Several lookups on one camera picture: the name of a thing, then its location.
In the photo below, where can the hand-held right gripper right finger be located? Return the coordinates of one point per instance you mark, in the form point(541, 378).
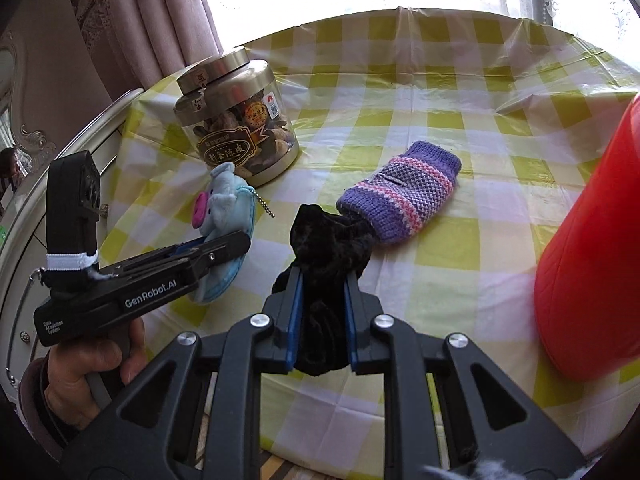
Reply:
point(348, 320)

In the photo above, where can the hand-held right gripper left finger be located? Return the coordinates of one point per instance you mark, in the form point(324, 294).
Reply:
point(294, 325)

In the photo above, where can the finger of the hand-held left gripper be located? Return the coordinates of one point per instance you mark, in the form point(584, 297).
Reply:
point(220, 250)
point(187, 247)

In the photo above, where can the blue elephant plush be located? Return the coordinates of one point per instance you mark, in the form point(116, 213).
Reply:
point(225, 200)

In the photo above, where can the black velvet scrunchie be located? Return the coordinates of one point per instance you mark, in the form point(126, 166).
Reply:
point(325, 240)

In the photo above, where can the person's left hand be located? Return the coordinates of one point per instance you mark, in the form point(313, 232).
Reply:
point(70, 385)

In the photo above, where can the white dresser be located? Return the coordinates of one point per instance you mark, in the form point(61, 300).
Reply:
point(25, 240)

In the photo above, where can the clear jar with metal lid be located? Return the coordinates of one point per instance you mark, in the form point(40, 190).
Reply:
point(235, 125)

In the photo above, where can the purple striped knit pouch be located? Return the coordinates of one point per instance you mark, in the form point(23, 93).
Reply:
point(400, 190)

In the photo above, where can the white carved dresser mirror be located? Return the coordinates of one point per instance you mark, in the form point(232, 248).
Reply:
point(35, 137)

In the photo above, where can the red thermos flask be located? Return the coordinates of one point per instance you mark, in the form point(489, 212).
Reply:
point(585, 285)

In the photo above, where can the pink patterned curtain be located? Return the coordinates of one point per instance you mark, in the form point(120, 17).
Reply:
point(150, 10)

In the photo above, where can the green checked plastic tablecloth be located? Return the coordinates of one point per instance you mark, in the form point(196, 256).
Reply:
point(425, 85)

